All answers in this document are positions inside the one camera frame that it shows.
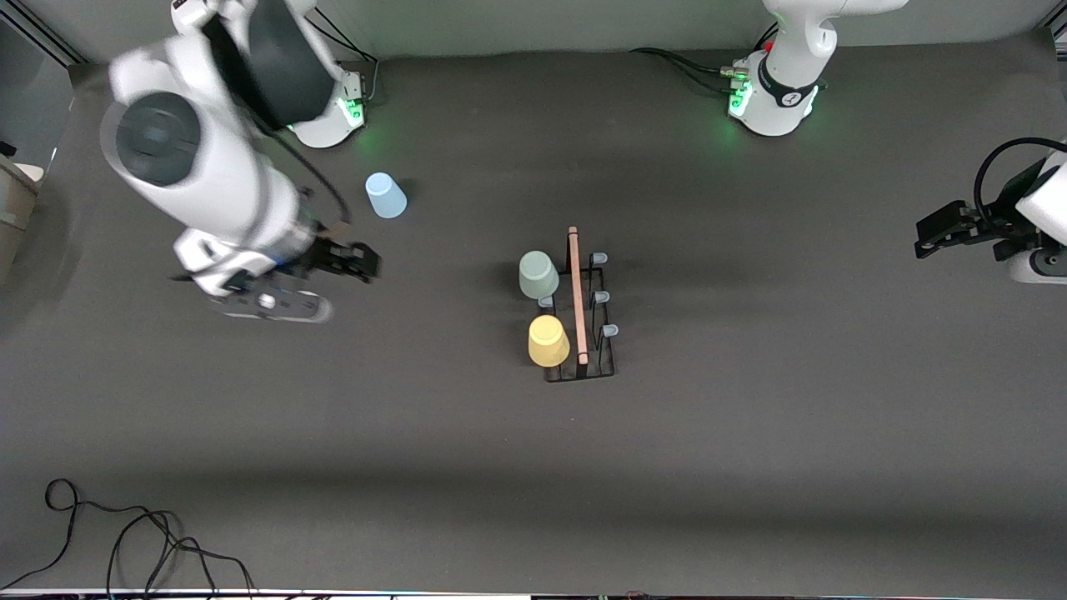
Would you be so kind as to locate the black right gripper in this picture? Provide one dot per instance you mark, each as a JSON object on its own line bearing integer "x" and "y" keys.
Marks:
{"x": 327, "y": 255}

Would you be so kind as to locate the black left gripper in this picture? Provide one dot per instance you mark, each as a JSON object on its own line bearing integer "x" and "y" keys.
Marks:
{"x": 986, "y": 227}

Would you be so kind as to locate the pale green plastic cup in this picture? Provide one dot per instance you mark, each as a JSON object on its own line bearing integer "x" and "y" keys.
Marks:
{"x": 538, "y": 275}

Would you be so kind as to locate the yellow plastic cup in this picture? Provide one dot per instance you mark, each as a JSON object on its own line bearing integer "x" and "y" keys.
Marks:
{"x": 548, "y": 342}

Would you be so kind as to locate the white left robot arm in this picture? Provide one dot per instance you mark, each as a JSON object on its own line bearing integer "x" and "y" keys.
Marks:
{"x": 783, "y": 100}

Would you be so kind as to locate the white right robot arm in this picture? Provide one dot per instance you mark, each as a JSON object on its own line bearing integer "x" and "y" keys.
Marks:
{"x": 208, "y": 167}

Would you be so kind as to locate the light blue plastic cup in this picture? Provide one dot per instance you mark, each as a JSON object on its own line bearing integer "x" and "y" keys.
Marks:
{"x": 386, "y": 198}

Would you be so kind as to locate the beige box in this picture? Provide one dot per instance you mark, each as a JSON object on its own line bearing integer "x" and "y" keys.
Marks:
{"x": 12, "y": 208}

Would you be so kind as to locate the dark grey table mat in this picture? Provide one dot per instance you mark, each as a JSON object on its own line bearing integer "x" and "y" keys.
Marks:
{"x": 667, "y": 467}

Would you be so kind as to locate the aluminium frame rail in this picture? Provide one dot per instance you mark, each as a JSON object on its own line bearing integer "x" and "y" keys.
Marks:
{"x": 50, "y": 37}
{"x": 1059, "y": 33}

